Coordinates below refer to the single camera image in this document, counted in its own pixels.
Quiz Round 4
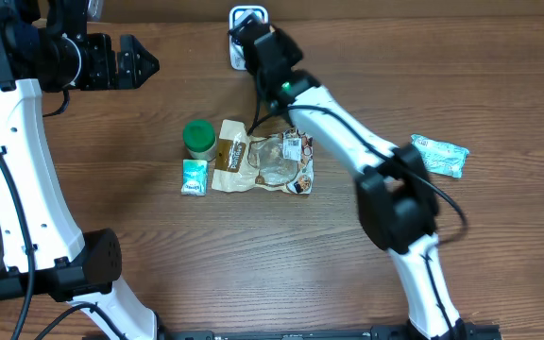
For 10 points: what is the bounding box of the green lid jar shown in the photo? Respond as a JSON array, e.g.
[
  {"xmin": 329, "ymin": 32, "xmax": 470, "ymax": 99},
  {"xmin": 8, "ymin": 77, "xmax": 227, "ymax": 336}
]
[{"xmin": 182, "ymin": 120, "xmax": 217, "ymax": 162}]

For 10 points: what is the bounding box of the small teal gum pack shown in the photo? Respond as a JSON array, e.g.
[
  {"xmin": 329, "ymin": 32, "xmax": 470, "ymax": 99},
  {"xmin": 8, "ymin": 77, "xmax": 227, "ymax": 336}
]
[{"xmin": 180, "ymin": 160, "xmax": 208, "ymax": 196}]

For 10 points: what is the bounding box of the beige porridge pouch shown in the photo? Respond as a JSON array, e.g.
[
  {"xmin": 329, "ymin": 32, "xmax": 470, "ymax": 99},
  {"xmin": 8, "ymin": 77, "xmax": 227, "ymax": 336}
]
[{"xmin": 212, "ymin": 120, "xmax": 314, "ymax": 195}]

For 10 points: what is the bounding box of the teal wipes packet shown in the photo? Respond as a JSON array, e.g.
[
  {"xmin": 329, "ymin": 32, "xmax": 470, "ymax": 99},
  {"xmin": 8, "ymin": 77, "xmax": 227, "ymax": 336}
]
[{"xmin": 411, "ymin": 134, "xmax": 469, "ymax": 179}]

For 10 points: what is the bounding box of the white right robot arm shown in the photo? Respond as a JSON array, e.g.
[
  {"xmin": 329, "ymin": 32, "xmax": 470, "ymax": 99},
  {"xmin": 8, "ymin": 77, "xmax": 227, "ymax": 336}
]
[{"xmin": 229, "ymin": 8, "xmax": 464, "ymax": 339}]

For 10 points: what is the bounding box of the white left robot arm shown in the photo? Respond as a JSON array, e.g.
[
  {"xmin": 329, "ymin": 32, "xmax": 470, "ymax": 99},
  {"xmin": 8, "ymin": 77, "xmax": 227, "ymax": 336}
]
[{"xmin": 0, "ymin": 0, "xmax": 169, "ymax": 339}]

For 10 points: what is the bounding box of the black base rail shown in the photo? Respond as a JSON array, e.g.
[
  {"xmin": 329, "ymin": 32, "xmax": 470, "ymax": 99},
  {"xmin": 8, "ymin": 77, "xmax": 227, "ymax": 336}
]
[{"xmin": 164, "ymin": 323, "xmax": 502, "ymax": 340}]

